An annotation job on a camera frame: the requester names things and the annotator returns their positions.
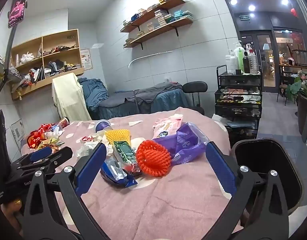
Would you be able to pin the long wooden wall shelf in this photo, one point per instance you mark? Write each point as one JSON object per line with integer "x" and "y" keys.
{"x": 166, "y": 27}
{"x": 166, "y": 7}

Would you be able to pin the blue bedding pile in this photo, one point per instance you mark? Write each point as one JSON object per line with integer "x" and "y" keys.
{"x": 93, "y": 92}

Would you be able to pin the white pink wrapper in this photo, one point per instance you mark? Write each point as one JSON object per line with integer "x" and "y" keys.
{"x": 176, "y": 119}

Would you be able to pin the dark bottle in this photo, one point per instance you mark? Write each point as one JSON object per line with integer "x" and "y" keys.
{"x": 246, "y": 63}

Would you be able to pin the black phone stand pole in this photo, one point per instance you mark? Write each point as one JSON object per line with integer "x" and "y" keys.
{"x": 6, "y": 65}

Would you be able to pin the wooden cubby wall shelf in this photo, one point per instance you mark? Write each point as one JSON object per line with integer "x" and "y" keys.
{"x": 59, "y": 36}

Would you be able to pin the black trash bin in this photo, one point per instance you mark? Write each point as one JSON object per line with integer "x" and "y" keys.
{"x": 258, "y": 155}

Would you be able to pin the small wall notice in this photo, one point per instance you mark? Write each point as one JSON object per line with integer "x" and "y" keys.
{"x": 17, "y": 131}

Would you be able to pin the white pump bottle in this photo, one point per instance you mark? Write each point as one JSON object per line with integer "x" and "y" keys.
{"x": 239, "y": 47}

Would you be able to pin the white plastic bag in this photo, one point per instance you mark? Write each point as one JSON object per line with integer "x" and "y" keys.
{"x": 27, "y": 57}

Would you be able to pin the wall shelves with books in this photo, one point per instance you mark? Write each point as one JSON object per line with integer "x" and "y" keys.
{"x": 161, "y": 17}

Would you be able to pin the green potted plant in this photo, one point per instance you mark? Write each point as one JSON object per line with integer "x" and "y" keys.
{"x": 297, "y": 86}

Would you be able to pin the dark planter pot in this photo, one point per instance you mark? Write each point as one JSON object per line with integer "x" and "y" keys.
{"x": 303, "y": 115}

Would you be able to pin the black round stool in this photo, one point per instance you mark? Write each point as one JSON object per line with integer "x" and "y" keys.
{"x": 194, "y": 87}

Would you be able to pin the massage bed with blue skirt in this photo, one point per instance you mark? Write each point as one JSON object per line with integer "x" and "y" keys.
{"x": 168, "y": 103}

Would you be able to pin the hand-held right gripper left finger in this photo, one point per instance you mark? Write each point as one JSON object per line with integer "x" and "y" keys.
{"x": 91, "y": 170}

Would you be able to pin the white tissue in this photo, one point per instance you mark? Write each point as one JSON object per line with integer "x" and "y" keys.
{"x": 86, "y": 150}

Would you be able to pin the dark folded clothes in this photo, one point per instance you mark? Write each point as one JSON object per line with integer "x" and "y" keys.
{"x": 56, "y": 65}

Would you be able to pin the pink snack packet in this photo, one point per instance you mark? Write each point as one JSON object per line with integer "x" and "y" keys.
{"x": 163, "y": 128}

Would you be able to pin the clear plastic bottle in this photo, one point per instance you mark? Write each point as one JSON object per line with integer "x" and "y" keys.
{"x": 253, "y": 61}

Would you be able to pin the pink polka dot blanket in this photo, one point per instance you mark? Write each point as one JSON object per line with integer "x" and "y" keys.
{"x": 156, "y": 205}

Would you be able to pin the black metal cart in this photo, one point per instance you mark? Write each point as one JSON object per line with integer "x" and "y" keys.
{"x": 238, "y": 80}

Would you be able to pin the grey blanket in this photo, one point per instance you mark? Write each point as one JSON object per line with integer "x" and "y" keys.
{"x": 148, "y": 92}

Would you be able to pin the red hanging ornament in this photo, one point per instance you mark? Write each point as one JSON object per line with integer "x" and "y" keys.
{"x": 293, "y": 12}

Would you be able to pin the red chip can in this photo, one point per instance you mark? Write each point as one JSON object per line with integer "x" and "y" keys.
{"x": 64, "y": 122}

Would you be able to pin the cream cloth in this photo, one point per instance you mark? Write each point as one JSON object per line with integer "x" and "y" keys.
{"x": 68, "y": 97}

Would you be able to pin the white arc floor lamp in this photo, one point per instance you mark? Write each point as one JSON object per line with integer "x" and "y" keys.
{"x": 143, "y": 56}

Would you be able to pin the yellow foam fruit net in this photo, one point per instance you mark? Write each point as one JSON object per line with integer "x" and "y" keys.
{"x": 118, "y": 136}

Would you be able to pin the purple plastic bag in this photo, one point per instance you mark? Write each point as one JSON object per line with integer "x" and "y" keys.
{"x": 186, "y": 142}

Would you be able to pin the red foam fruit net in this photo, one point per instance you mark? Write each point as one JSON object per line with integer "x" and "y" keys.
{"x": 153, "y": 160}

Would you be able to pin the wall poster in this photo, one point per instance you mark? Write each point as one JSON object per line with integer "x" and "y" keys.
{"x": 86, "y": 58}

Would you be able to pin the green bottle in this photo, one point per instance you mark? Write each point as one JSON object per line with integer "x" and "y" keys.
{"x": 241, "y": 58}

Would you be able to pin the smartphone with pink screen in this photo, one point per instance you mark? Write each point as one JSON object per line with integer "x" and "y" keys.
{"x": 17, "y": 8}

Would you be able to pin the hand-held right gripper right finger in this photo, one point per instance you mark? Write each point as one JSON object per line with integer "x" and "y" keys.
{"x": 221, "y": 170}

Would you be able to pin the pile of colourful snack wrappers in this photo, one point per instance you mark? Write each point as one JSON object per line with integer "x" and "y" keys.
{"x": 41, "y": 135}

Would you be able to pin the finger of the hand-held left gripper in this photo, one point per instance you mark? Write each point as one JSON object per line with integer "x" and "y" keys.
{"x": 62, "y": 155}
{"x": 41, "y": 153}

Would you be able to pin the purple paper cup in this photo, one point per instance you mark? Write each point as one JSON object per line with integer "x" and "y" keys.
{"x": 102, "y": 125}

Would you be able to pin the green snack packet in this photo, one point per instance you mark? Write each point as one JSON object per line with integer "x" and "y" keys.
{"x": 124, "y": 152}

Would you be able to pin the blue foil wrapper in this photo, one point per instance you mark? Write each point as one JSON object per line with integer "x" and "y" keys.
{"x": 116, "y": 175}

